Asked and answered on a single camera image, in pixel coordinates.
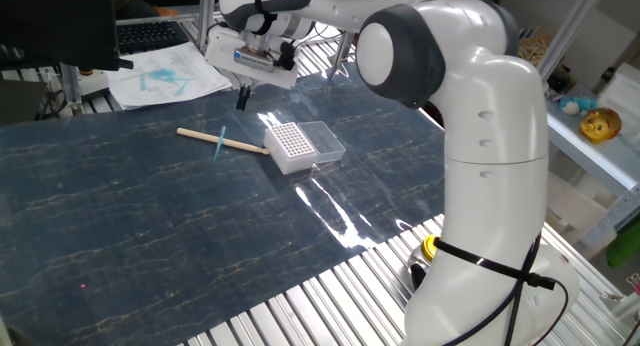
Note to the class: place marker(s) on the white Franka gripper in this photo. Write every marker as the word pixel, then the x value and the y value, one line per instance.
pixel 220 51

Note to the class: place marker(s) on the blue pipette tip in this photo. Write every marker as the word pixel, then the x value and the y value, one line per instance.
pixel 219 143

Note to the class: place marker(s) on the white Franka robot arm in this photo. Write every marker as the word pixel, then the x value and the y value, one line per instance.
pixel 490 136

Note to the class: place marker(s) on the white pipette tip holder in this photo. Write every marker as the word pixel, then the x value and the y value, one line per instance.
pixel 290 148

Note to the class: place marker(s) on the printed paper sheets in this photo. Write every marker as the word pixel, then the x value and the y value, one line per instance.
pixel 165 76

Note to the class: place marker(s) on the clear plastic container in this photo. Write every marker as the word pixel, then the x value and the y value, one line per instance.
pixel 325 141

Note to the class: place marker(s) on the black keyboard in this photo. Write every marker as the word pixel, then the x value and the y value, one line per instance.
pixel 150 36

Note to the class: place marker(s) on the dark marble pattern mat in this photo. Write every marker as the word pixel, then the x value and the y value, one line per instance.
pixel 150 211

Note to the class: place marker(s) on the monitor stand pole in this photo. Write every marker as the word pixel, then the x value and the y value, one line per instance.
pixel 70 86

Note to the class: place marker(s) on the black monitor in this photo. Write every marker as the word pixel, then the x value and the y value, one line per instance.
pixel 50 26

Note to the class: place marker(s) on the yellow round cap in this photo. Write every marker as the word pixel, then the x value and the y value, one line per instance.
pixel 430 247

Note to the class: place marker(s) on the wooden craft stick pile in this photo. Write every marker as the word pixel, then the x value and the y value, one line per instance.
pixel 530 46

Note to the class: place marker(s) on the blue white toy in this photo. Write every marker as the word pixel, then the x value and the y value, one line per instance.
pixel 575 105

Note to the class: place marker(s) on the beige cardboard box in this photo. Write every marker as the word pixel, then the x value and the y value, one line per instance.
pixel 575 206

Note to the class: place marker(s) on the grey shelf board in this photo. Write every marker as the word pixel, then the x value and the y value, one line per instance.
pixel 590 151

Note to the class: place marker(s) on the gold piggy bank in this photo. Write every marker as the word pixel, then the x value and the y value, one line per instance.
pixel 600 126

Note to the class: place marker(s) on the white storage box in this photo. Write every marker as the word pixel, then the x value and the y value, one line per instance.
pixel 622 101

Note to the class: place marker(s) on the green plastic object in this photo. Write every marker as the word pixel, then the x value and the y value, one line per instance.
pixel 625 243

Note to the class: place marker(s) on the aluminium frame post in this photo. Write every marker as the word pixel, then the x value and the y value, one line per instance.
pixel 570 36
pixel 206 16
pixel 342 51

